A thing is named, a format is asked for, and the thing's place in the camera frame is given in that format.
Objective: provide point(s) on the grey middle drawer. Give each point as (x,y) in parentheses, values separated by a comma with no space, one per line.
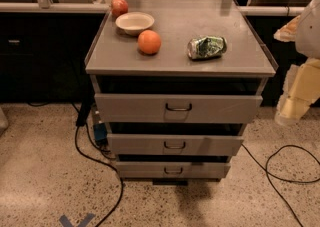
(185,145)

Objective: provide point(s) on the white horizontal rail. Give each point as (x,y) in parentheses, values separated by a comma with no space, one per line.
(104,8)

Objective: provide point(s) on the red apple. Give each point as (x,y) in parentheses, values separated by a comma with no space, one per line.
(119,7)

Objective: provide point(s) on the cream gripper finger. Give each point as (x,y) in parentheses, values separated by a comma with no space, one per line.
(301,89)
(287,33)

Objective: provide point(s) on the crushed green soda can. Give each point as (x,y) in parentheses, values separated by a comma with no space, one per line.
(206,47)

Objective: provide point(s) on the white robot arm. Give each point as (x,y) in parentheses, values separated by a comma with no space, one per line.
(307,40)

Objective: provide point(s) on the blue power box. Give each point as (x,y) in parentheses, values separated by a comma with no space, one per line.
(100,134)

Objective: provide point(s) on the grey drawer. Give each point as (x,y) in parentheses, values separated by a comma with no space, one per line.
(183,170)
(157,108)
(185,145)

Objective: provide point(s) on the grey top drawer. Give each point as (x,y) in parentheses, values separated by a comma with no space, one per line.
(157,108)

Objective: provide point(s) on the grey drawer cabinet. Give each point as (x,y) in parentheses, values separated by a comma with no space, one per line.
(116,66)

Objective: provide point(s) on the white bowl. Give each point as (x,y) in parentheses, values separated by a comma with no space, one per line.
(134,23)

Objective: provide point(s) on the blue tape floor mark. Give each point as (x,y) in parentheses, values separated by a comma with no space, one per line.
(84,222)

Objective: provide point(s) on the grey bottom drawer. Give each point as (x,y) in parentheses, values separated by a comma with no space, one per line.
(183,170)

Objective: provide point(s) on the orange fruit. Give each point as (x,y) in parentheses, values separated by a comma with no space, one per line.
(149,42)

